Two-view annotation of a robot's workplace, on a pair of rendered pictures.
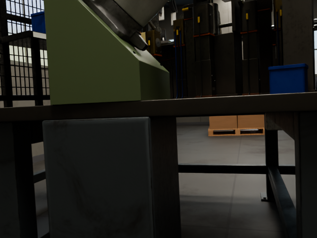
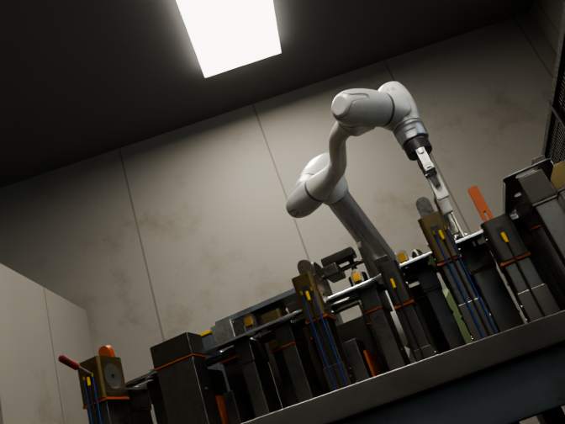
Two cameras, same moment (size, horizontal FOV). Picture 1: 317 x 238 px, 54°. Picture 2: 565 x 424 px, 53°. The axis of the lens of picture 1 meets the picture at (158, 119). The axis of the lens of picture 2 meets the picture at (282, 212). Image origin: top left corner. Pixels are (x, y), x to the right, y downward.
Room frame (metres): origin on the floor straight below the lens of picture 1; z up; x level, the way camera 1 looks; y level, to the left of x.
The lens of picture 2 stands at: (3.04, -0.96, 0.62)
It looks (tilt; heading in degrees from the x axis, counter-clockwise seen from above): 24 degrees up; 162
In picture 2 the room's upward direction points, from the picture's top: 19 degrees counter-clockwise
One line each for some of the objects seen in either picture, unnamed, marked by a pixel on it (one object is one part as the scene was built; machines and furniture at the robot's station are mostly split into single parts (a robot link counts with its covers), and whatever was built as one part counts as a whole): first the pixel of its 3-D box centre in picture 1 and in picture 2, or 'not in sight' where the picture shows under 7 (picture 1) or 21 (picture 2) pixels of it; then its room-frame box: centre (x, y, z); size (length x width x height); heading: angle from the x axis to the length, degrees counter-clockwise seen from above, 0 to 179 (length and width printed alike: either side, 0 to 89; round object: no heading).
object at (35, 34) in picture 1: (85, 49); not in sight; (1.79, 0.40, 1.02); 0.90 x 0.22 x 0.03; 149
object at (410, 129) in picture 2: not in sight; (411, 135); (1.74, -0.08, 1.37); 0.09 x 0.09 x 0.06
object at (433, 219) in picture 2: not in sight; (461, 284); (1.90, -0.24, 0.87); 0.12 x 0.07 x 0.35; 149
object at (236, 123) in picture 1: (236, 116); not in sight; (6.26, -1.57, 0.34); 1.17 x 0.83 x 0.69; 74
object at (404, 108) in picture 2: not in sight; (394, 106); (1.74, -0.09, 1.48); 0.13 x 0.11 x 0.16; 110
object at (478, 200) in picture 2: not in sight; (509, 261); (1.66, 0.09, 0.95); 0.03 x 0.01 x 0.50; 59
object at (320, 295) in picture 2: not in sight; (326, 341); (1.69, -0.52, 0.87); 0.12 x 0.07 x 0.35; 149
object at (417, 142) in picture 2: not in sight; (421, 156); (1.74, -0.08, 1.30); 0.08 x 0.07 x 0.09; 149
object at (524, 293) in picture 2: not in sight; (523, 276); (1.95, -0.12, 0.84); 0.12 x 0.07 x 0.28; 149
